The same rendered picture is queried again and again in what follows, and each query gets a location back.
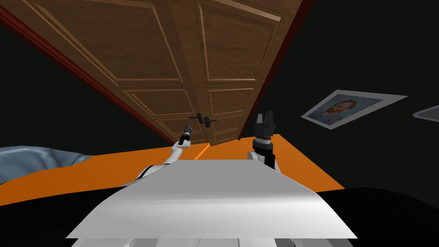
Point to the brown wooden door leaf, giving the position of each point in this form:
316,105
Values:
120,51
236,51

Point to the grey framed picture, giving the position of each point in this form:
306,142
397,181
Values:
430,114

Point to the framed portrait painting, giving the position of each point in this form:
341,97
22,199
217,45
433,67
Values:
346,108

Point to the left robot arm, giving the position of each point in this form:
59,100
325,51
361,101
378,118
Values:
172,156

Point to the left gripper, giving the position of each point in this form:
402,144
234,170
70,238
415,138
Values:
187,130

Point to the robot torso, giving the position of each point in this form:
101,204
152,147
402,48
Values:
212,199

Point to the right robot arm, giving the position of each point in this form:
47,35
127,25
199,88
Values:
263,151

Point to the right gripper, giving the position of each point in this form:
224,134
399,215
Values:
264,130

